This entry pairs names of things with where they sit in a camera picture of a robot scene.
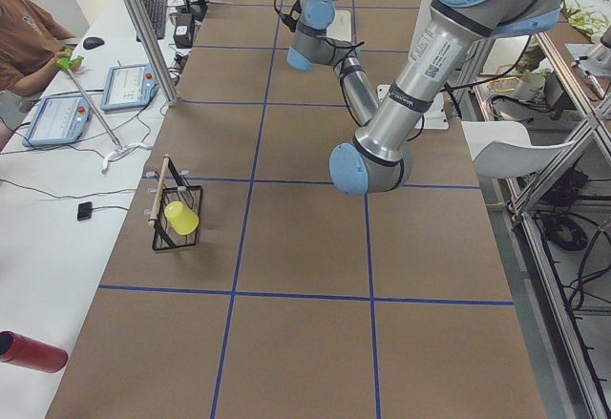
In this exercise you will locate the yellow plastic cup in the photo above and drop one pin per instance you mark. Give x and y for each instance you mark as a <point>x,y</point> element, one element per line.
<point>181,217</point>

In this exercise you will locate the cream rabbit tray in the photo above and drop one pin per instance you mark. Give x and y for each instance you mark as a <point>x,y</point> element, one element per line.
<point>340,28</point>

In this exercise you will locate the white plastic chair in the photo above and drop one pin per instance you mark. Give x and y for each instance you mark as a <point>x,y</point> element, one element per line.
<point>503,149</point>

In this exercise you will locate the blue teach pendant far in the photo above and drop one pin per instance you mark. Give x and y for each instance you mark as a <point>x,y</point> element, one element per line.
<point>129,87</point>

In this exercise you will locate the blue teach pendant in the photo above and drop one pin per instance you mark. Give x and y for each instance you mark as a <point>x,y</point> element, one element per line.
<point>58,120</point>
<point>129,87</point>

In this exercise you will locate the small black square device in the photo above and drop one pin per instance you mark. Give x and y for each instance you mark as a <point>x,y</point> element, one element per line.
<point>84,211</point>

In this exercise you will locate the black keyboard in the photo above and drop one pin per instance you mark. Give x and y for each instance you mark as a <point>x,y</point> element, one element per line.
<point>156,12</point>

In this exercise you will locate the blue teach pendant near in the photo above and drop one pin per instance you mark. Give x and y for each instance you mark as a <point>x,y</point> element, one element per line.
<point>58,120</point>

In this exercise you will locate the black computer mouse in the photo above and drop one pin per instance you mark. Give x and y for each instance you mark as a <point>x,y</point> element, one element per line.
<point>90,43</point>

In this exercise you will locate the person in brown shirt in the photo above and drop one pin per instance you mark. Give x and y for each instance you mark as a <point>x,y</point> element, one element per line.
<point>31,43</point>

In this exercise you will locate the red bottle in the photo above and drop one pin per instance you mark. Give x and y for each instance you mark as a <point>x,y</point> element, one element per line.
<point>22,351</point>

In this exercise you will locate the black wire cup rack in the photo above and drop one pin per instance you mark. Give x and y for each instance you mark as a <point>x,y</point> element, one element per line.
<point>172,185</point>

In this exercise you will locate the metal rod with green handle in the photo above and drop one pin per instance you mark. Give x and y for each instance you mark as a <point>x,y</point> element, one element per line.
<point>66,64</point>

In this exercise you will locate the aluminium frame post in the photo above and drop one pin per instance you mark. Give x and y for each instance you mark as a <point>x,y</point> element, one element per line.
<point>153,51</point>

